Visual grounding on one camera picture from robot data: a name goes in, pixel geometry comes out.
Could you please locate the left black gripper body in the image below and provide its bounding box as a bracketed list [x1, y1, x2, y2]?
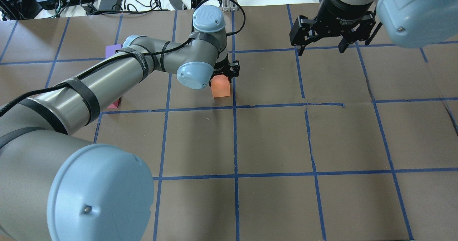
[209, 52, 240, 84]

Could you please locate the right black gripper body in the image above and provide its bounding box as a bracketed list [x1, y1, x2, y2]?
[289, 0, 376, 47]

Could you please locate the orange foam cube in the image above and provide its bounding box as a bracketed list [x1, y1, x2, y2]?
[210, 75, 231, 98]

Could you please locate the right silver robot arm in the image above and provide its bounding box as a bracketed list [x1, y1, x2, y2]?
[289, 0, 458, 56]

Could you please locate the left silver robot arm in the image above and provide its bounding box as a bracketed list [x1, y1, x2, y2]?
[67, 46, 356, 241]

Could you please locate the red foam cube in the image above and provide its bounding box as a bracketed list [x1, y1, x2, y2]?
[107, 97, 122, 109]

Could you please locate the purple foam cube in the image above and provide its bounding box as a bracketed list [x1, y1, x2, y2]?
[105, 44, 122, 59]

